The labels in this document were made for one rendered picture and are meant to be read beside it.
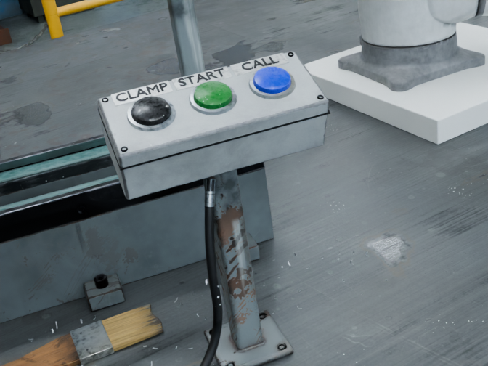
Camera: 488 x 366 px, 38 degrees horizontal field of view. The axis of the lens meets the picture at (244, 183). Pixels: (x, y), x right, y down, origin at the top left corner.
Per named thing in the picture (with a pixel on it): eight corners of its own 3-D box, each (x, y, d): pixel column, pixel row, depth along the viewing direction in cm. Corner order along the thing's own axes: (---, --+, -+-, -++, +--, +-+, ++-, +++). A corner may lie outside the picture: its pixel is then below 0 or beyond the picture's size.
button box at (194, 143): (126, 202, 55) (117, 155, 52) (104, 142, 60) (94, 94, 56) (326, 146, 60) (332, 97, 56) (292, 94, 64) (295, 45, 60)
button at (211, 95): (201, 125, 55) (200, 107, 54) (189, 101, 57) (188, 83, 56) (237, 115, 56) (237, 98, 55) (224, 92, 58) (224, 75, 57)
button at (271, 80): (261, 109, 57) (261, 92, 55) (247, 86, 59) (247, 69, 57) (295, 100, 57) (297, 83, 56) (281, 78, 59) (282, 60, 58)
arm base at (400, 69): (405, 36, 135) (404, 7, 133) (489, 63, 117) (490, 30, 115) (323, 61, 129) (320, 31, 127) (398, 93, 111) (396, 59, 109)
